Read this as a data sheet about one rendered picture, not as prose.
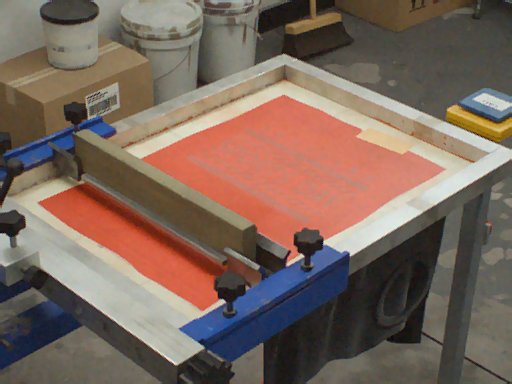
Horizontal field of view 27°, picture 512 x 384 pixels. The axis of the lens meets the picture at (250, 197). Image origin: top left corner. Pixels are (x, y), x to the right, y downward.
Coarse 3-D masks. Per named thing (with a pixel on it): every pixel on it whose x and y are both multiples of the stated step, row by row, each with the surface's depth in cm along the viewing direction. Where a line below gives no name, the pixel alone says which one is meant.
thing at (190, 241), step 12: (84, 180) 182; (96, 180) 181; (108, 192) 178; (132, 204) 175; (144, 216) 173; (156, 216) 172; (168, 228) 169; (180, 240) 168; (192, 240) 166; (204, 252) 164; (216, 252) 164
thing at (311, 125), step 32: (288, 96) 218; (224, 128) 206; (288, 128) 207; (320, 128) 207; (352, 128) 207; (160, 160) 195; (64, 192) 185; (96, 192) 185; (224, 192) 186; (96, 224) 177; (128, 224) 177
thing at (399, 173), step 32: (352, 160) 197; (384, 160) 197; (416, 160) 197; (384, 192) 188; (256, 224) 178; (288, 224) 178; (320, 224) 178; (352, 224) 179; (128, 256) 169; (160, 256) 170; (192, 256) 170; (288, 256) 170; (192, 288) 163
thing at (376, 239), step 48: (192, 96) 210; (240, 96) 217; (336, 96) 216; (432, 144) 202; (480, 144) 196; (432, 192) 181; (480, 192) 188; (48, 240) 167; (384, 240) 170; (144, 288) 157
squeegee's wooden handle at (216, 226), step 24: (96, 144) 178; (96, 168) 180; (120, 168) 175; (144, 168) 172; (120, 192) 178; (144, 192) 173; (168, 192) 168; (192, 192) 166; (168, 216) 170; (192, 216) 165; (216, 216) 161; (240, 216) 161; (216, 240) 163; (240, 240) 159
